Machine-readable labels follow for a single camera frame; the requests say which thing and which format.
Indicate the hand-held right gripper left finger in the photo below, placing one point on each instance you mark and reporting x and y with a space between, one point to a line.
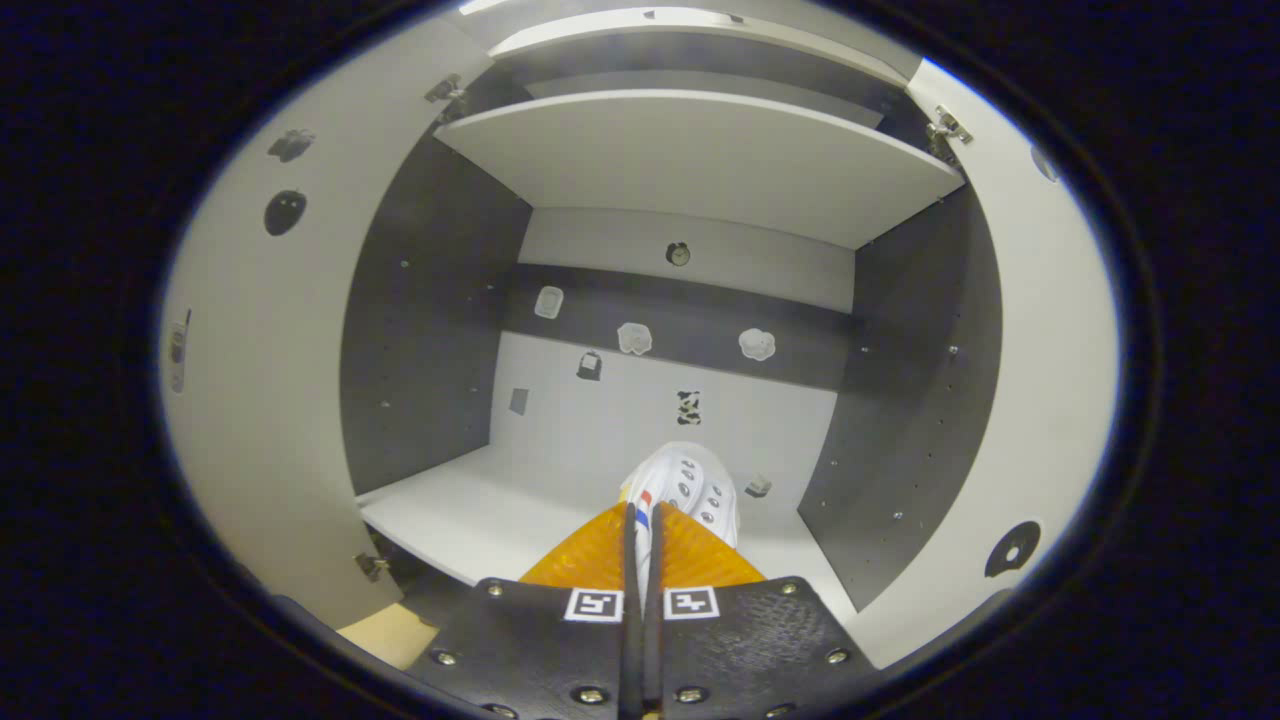
540 650

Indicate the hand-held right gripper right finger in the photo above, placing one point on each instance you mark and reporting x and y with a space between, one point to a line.
740 650

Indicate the white shoe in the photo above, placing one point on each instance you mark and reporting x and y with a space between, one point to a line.
690 480

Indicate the white shoe cabinet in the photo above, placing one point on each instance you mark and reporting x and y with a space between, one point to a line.
600 420

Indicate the white shoe cabinet door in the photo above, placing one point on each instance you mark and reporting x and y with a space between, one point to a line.
270 400
1040 400

